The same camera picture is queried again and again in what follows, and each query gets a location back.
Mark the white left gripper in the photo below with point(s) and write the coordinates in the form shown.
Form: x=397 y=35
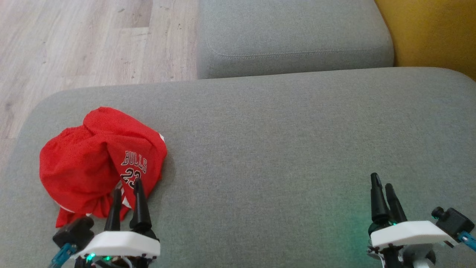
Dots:
x=119 y=245

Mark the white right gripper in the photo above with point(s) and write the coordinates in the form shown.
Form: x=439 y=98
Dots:
x=409 y=233

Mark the red Bulls basketball jersey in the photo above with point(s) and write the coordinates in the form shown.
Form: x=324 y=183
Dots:
x=139 y=147

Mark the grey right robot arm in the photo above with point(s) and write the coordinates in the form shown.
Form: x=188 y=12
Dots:
x=420 y=258

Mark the large grey sofa seat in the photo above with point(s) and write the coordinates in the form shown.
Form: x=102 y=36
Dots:
x=260 y=167

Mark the large yellow sofa backrest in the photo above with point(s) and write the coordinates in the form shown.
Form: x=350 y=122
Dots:
x=435 y=33

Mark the grey sofa seat cushion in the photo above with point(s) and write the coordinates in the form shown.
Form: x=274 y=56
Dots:
x=293 y=37

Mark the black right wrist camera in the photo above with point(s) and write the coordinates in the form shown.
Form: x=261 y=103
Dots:
x=454 y=220

